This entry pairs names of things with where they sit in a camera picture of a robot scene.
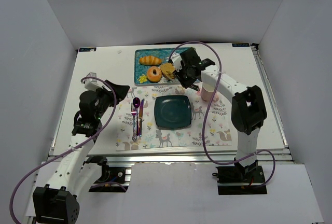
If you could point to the orange sugared donut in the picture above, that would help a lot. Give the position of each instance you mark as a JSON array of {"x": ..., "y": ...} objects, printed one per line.
[{"x": 154, "y": 74}]

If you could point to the floral animal print placemat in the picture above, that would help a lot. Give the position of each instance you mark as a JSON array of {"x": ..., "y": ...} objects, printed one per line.
[{"x": 209, "y": 124}]

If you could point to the iridescent purple fork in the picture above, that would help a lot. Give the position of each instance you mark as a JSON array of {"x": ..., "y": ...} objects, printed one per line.
[{"x": 134, "y": 113}]

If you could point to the pink mug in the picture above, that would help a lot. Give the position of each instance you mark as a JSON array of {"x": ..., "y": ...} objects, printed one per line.
[{"x": 206, "y": 93}]

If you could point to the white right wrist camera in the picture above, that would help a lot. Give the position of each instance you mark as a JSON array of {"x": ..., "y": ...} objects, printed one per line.
[{"x": 176, "y": 60}]

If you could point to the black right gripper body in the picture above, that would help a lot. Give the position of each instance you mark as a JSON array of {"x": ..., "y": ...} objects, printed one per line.
[{"x": 185, "y": 73}]

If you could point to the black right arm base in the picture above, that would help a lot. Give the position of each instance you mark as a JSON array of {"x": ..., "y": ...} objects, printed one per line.
[{"x": 232, "y": 180}]

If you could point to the golden croissant bread roll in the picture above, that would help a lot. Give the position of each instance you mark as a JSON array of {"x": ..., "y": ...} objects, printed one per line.
[{"x": 150, "y": 60}]

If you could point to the brown bread slice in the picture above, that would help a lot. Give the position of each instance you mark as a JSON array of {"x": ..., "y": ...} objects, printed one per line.
[
  {"x": 167, "y": 66},
  {"x": 168, "y": 74}
]

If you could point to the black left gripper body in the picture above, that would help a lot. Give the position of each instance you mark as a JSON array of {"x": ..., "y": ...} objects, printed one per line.
[{"x": 109, "y": 92}]

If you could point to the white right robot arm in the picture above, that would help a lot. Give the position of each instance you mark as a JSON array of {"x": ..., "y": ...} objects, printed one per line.
[{"x": 248, "y": 110}]

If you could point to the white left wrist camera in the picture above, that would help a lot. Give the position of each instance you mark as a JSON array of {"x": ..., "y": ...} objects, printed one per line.
[{"x": 91, "y": 83}]

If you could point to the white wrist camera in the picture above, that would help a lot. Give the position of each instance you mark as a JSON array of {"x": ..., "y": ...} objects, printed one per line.
[
  {"x": 176, "y": 60},
  {"x": 91, "y": 83}
]

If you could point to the dark teal square plate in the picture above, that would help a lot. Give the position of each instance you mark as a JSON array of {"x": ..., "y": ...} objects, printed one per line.
[{"x": 172, "y": 112}]

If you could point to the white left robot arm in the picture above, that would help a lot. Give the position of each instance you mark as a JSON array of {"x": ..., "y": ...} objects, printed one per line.
[{"x": 58, "y": 200}]

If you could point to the iridescent purple spoon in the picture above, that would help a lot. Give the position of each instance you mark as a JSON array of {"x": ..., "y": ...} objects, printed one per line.
[{"x": 136, "y": 104}]

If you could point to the teal floral serving tray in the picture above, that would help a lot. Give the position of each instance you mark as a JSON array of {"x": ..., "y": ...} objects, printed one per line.
[{"x": 140, "y": 71}]

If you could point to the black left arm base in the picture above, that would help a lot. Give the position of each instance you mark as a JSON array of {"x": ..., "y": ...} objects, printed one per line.
[{"x": 112, "y": 178}]

